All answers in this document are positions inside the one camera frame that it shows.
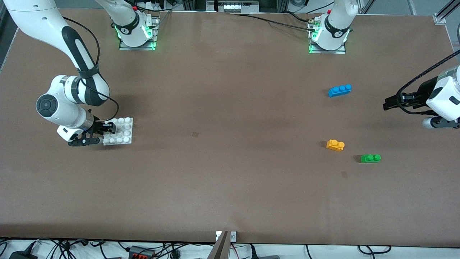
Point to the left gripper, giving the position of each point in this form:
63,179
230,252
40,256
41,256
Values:
422,92

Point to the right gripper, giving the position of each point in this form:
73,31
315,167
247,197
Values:
97,126

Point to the white studded base plate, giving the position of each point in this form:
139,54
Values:
122,135

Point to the yellow two-stud block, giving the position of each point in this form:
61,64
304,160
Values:
334,145

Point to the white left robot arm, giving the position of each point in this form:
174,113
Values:
334,25

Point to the blue three-stud block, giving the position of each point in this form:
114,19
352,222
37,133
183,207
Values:
339,90

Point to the green two-stud block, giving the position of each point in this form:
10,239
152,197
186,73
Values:
370,158

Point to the black box orange connectors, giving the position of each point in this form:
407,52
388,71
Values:
138,251

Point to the black power adapter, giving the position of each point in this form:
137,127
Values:
21,256

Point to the white power strip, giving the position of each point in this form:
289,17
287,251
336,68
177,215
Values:
231,6

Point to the aluminium frame extrusion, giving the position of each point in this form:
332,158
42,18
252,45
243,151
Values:
449,9

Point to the grey angled post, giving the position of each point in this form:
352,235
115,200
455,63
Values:
220,250

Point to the white edge bracket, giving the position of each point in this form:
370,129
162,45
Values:
233,236

